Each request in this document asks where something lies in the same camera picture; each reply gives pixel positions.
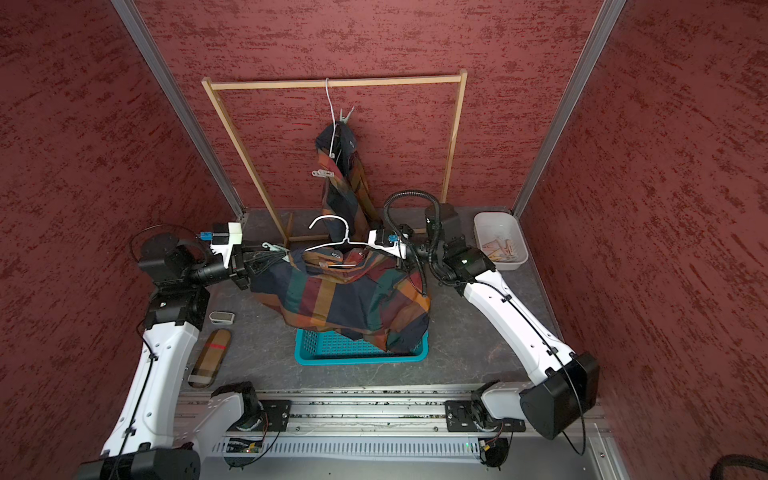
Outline green clothespin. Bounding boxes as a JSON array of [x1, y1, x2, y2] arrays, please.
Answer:
[[261, 242, 289, 253]]

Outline plaid shirt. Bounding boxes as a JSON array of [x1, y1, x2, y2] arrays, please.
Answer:
[[315, 122, 382, 241], [246, 247, 430, 354]]

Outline white wire hanger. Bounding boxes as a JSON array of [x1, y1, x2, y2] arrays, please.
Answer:
[[324, 78, 337, 161], [305, 214, 374, 252]]

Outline white clothespin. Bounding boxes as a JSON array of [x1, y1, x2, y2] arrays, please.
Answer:
[[311, 169, 335, 178]]

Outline grey clothespin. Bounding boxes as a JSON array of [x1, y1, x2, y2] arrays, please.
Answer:
[[339, 106, 355, 124]]

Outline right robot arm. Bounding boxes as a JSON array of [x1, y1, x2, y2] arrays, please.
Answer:
[[382, 190, 600, 440]]

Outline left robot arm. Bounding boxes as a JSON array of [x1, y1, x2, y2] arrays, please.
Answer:
[[75, 222, 291, 479]]

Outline clothespins in tray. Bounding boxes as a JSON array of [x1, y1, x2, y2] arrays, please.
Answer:
[[482, 238, 518, 263]]

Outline wooden clothes rack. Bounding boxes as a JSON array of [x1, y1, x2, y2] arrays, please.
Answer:
[[201, 68, 468, 247]]

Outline small white box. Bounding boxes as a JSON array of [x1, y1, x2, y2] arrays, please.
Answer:
[[208, 311, 236, 326]]

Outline white plastic tray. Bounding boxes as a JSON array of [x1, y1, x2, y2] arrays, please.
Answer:
[[474, 212, 529, 271]]

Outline teal plastic basket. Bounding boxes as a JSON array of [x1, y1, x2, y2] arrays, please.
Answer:
[[294, 330, 429, 366]]

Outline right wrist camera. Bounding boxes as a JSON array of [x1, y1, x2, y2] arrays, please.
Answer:
[[367, 228, 407, 260]]

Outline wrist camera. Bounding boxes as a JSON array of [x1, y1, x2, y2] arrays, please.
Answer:
[[198, 222, 243, 268], [367, 228, 407, 260]]

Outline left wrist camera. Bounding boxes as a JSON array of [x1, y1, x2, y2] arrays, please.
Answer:
[[198, 222, 243, 268]]

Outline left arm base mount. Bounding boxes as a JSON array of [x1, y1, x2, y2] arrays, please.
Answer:
[[227, 399, 293, 434]]

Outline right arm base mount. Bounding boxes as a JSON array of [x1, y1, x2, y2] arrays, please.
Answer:
[[444, 400, 514, 434]]

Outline aluminium rail frame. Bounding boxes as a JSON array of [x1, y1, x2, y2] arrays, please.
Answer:
[[95, 383, 631, 480]]

